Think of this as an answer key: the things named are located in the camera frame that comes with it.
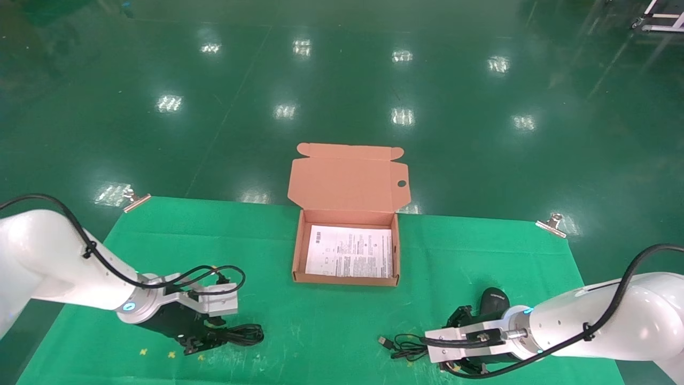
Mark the copper binder clip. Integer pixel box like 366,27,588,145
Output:
535,213,567,238
122,187,152,214

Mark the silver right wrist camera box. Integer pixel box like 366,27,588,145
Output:
425,321,514,358

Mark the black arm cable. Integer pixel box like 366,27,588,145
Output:
444,244,684,380
0,194,246,296

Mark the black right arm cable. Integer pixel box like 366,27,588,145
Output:
444,244,684,380

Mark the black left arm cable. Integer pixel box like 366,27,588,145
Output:
0,194,246,296

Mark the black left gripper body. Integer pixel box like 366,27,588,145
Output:
142,302,213,338

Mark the black data cable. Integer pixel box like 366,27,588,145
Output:
206,323,265,348

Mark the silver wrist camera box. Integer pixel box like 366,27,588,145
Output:
160,273,239,317
425,321,514,358

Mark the black wired computer mouse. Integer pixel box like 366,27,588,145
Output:
378,288,509,362

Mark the orange cardboard box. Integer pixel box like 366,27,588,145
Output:
287,142,412,288

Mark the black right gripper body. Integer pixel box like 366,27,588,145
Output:
470,353,516,369

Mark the white printed paper sheet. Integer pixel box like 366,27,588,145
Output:
305,225,394,279

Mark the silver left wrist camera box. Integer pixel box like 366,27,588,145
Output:
160,273,239,317

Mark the green table mat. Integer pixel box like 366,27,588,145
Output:
16,196,626,385

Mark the white wheeled cart frame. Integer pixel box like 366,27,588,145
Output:
631,0,684,34

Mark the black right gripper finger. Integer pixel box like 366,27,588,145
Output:
441,359,489,375
448,306,479,328

